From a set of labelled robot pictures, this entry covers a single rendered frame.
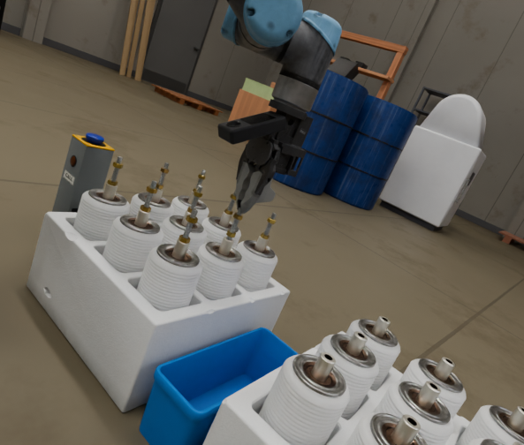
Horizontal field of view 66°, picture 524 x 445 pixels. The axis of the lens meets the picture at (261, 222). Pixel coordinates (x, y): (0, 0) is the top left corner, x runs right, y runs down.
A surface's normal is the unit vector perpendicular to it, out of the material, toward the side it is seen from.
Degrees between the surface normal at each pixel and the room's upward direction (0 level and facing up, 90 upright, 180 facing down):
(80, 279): 90
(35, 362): 0
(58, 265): 90
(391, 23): 90
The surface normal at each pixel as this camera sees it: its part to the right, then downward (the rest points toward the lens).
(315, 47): 0.13, 0.33
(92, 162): 0.72, 0.46
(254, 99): -0.60, -0.01
